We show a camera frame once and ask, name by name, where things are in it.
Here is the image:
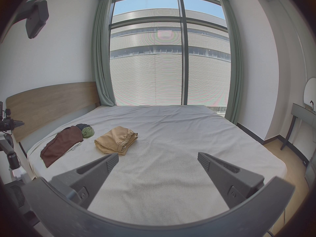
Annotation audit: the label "black garment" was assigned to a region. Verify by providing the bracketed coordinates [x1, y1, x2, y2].
[75, 123, 91, 133]

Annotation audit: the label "bed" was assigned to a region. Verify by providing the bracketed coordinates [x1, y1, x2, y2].
[5, 81, 287, 226]

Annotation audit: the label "blue-green curtain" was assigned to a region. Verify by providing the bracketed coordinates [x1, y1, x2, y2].
[92, 0, 117, 107]
[219, 0, 243, 125]

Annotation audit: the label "white garment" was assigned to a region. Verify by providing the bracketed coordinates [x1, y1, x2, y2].
[63, 142, 82, 155]

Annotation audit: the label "window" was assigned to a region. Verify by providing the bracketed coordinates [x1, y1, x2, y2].
[109, 0, 232, 114]

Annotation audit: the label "green garment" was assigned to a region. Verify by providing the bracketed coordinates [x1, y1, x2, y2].
[82, 127, 95, 139]

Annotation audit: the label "grey dressing table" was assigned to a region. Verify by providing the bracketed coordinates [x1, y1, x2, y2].
[280, 103, 316, 151]

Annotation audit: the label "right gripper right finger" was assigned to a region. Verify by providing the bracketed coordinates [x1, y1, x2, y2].
[197, 152, 265, 210]

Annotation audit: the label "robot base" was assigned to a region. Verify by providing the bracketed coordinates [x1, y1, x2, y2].
[0, 180, 41, 231]

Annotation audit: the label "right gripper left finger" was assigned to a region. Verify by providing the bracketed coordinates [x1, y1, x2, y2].
[51, 153, 119, 210]

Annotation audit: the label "mustard yellow shorts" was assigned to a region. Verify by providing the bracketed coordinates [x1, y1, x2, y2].
[94, 126, 138, 155]

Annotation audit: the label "brown garment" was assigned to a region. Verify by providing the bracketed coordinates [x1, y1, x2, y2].
[40, 126, 84, 168]

